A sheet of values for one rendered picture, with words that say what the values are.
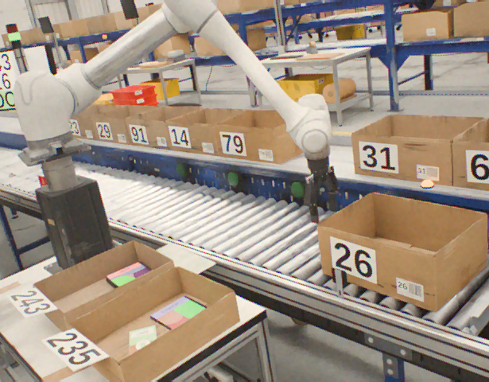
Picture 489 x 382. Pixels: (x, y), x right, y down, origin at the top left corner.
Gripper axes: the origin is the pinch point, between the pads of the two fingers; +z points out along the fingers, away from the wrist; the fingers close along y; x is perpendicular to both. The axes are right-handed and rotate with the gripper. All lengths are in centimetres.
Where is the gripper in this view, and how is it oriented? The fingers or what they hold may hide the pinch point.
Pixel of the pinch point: (324, 211)
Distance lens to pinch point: 190.7
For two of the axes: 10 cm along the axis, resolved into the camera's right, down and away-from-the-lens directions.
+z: 1.6, 9.3, 3.4
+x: 6.9, 1.4, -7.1
